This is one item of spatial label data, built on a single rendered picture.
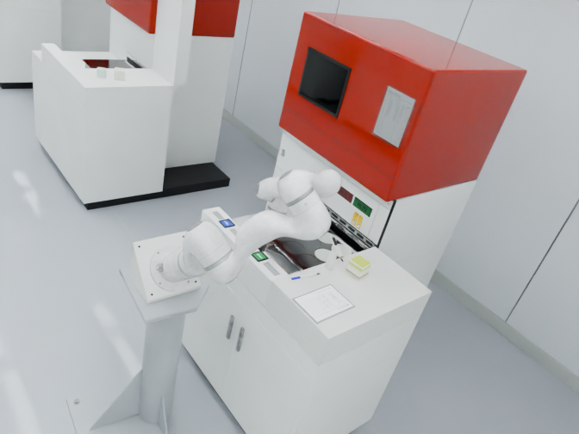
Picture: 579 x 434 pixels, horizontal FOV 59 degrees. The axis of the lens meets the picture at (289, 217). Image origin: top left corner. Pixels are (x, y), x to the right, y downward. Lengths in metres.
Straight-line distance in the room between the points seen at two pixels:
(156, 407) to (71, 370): 0.55
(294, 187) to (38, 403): 1.79
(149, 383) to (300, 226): 1.22
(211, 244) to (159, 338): 0.68
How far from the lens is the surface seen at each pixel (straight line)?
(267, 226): 1.59
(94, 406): 2.77
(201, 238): 1.71
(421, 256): 2.89
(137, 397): 2.63
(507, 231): 3.77
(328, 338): 1.87
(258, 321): 2.20
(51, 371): 2.94
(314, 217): 1.54
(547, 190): 3.60
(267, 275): 2.06
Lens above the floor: 2.23
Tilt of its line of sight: 31 degrees down
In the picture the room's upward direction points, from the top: 15 degrees clockwise
